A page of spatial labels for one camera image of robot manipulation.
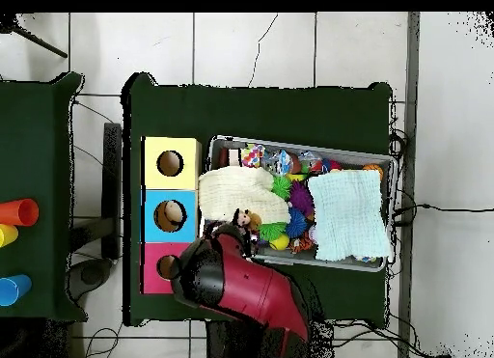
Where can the black stand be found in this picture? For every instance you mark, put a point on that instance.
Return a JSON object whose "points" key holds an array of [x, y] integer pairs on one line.
{"points": [[112, 188]]}

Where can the dark green tablecloth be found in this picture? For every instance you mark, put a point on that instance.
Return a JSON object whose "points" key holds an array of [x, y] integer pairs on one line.
{"points": [[34, 142], [251, 111]]}

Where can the blue plastic cup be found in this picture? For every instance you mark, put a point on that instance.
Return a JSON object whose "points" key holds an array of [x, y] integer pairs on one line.
{"points": [[13, 290]]}

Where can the cream waffle cloth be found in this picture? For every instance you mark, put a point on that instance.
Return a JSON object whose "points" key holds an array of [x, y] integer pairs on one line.
{"points": [[239, 192]]}

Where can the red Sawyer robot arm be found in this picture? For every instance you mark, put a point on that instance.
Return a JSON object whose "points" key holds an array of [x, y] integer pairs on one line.
{"points": [[247, 288]]}

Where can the yellow plastic cup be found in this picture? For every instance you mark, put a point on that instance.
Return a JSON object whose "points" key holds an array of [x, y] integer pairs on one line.
{"points": [[7, 234]]}

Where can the yellow ball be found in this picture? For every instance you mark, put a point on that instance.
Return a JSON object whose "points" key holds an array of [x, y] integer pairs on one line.
{"points": [[280, 242]]}

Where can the colourful polka dot paper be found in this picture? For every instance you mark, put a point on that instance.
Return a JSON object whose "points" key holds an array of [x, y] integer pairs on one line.
{"points": [[252, 156]]}

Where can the blue spiky ball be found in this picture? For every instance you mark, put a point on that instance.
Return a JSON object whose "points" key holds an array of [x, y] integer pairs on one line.
{"points": [[296, 223]]}

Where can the small brown plush monkey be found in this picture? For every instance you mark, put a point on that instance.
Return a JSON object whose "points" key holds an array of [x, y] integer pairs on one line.
{"points": [[244, 218]]}

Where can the mint waffle cloth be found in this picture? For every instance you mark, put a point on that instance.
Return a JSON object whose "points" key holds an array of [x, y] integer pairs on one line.
{"points": [[347, 215]]}

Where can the wooden box with three holes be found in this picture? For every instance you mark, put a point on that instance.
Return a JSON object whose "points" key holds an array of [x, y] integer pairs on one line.
{"points": [[154, 180]]}

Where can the purple spiky ball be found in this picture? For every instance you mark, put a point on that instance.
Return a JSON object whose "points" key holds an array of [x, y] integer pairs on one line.
{"points": [[301, 198]]}

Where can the clear packet with blue print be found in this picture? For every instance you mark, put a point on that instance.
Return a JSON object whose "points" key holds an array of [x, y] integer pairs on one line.
{"points": [[279, 162]]}

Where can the shallow mesh bin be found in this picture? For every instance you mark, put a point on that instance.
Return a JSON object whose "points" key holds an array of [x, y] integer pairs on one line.
{"points": [[293, 259]]}

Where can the orange plastic cup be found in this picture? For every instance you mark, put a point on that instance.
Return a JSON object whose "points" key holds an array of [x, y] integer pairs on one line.
{"points": [[19, 212]]}

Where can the black tripod leg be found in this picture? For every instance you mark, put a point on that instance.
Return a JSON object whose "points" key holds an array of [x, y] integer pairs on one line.
{"points": [[38, 43]]}

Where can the tiger plush toy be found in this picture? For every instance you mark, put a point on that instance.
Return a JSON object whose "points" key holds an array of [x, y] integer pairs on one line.
{"points": [[301, 244]]}

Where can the green spiky ball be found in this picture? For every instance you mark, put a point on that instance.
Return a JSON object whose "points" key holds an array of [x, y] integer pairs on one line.
{"points": [[281, 187], [272, 230]]}

